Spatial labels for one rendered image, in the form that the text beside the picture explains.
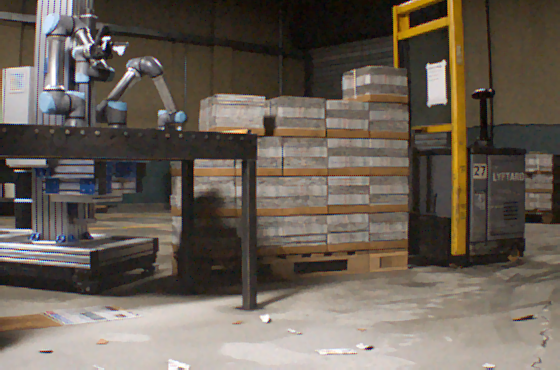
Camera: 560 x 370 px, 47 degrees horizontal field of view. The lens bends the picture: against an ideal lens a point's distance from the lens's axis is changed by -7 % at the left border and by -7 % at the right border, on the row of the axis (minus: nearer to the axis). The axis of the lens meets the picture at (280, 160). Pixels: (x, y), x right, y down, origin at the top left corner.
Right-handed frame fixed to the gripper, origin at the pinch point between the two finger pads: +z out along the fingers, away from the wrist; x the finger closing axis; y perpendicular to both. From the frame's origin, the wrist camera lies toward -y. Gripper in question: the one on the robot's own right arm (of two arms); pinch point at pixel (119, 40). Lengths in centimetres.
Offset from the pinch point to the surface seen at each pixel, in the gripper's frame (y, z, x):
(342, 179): 47, 18, -161
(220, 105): 14, -18, -88
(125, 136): 49, 37, 18
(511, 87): -157, -109, -783
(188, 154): 52, 42, -13
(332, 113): 8, 14, -151
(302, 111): 10, 5, -134
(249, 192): 65, 47, -47
